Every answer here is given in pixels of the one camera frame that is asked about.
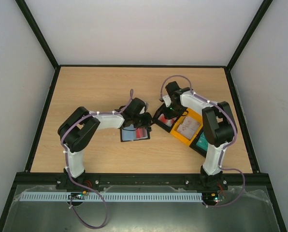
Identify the right controller board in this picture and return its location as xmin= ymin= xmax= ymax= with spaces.
xmin=202 ymin=190 xmax=226 ymax=206

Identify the teal card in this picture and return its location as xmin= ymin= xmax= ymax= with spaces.
xmin=196 ymin=133 xmax=208 ymax=152

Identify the red striped card in tray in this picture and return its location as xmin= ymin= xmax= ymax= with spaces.
xmin=158 ymin=114 xmax=177 ymax=127

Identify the black tray left compartment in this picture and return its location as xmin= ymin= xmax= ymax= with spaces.
xmin=152 ymin=104 xmax=182 ymax=133

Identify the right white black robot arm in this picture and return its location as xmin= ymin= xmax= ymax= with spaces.
xmin=154 ymin=81 xmax=237 ymax=189

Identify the yellow tray middle compartment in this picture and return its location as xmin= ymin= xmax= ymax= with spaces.
xmin=170 ymin=108 xmax=203 ymax=146

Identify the red circle white card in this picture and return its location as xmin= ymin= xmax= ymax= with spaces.
xmin=135 ymin=128 xmax=150 ymax=140

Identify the black frame post right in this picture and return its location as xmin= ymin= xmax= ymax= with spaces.
xmin=225 ymin=0 xmax=273 ymax=72

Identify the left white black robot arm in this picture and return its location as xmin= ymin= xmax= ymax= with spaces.
xmin=58 ymin=98 xmax=153 ymax=188

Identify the controller board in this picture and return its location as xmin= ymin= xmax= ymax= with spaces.
xmin=202 ymin=190 xmax=226 ymax=206
xmin=67 ymin=190 xmax=89 ymax=206

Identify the light blue slotted cable duct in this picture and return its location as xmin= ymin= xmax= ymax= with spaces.
xmin=19 ymin=192 xmax=203 ymax=203

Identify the black frame post left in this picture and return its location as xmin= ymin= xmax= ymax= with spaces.
xmin=15 ymin=0 xmax=59 ymax=70

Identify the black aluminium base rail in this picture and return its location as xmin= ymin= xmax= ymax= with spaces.
xmin=12 ymin=172 xmax=273 ymax=192

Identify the black frame post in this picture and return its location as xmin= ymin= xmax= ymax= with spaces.
xmin=225 ymin=0 xmax=273 ymax=72
xmin=15 ymin=0 xmax=59 ymax=70

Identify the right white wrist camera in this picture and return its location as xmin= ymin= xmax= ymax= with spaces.
xmin=160 ymin=95 xmax=172 ymax=107

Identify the black card holder wallet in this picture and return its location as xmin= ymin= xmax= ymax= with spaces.
xmin=119 ymin=126 xmax=152 ymax=143

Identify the left controller board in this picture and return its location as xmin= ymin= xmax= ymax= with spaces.
xmin=67 ymin=190 xmax=89 ymax=206

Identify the red patterned white card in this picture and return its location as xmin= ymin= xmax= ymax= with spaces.
xmin=177 ymin=116 xmax=201 ymax=140

